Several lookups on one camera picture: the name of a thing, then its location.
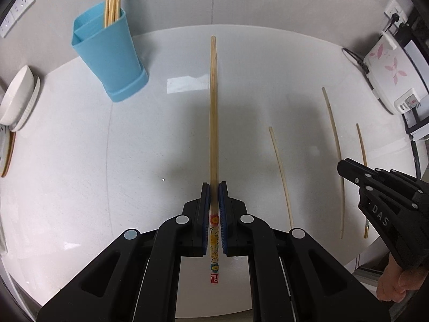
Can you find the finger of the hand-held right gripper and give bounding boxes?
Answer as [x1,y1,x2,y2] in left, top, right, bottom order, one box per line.
[337,158,376,189]
[373,168,429,206]

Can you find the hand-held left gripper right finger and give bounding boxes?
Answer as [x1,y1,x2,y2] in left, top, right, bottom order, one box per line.
[219,181,393,322]

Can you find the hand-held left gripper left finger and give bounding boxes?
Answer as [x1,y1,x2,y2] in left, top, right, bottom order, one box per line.
[36,182,211,322]

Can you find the thin chopstick with floral handle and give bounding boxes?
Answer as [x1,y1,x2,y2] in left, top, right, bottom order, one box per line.
[208,35,223,285]

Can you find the light blue chopstick holder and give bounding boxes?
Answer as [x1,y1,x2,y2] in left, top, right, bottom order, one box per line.
[71,2,149,103]

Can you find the person's right hand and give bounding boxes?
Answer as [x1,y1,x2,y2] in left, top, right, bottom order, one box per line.
[377,255,429,304]

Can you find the pale plain wooden chopstick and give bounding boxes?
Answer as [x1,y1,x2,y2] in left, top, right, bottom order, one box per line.
[322,87,345,239]

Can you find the dark brown wooden chopstick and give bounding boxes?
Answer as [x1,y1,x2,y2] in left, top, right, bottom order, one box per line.
[356,123,370,239]

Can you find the black and white appliance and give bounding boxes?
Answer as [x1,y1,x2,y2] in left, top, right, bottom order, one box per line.
[402,107,429,141]

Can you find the thin bamboo chopstick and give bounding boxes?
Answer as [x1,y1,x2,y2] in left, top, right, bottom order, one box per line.
[268,127,295,229]

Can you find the white rice cooker pink flowers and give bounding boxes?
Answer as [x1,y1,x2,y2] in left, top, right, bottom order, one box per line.
[364,31,429,115]

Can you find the dark appliance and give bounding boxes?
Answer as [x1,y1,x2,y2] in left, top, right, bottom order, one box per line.
[394,7,429,71]

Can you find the white ribbed dish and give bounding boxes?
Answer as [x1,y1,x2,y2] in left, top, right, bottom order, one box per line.
[10,75,41,132]

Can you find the plate with wooden rim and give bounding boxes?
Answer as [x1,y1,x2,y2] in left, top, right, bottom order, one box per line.
[0,126,16,178]

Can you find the white bowl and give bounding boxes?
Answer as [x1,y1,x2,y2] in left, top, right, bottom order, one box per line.
[0,65,36,125]

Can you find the black power cable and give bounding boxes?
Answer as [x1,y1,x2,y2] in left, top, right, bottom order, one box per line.
[342,47,371,74]

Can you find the white wall socket with plug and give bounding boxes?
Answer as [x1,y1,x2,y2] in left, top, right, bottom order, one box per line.
[384,0,409,31]

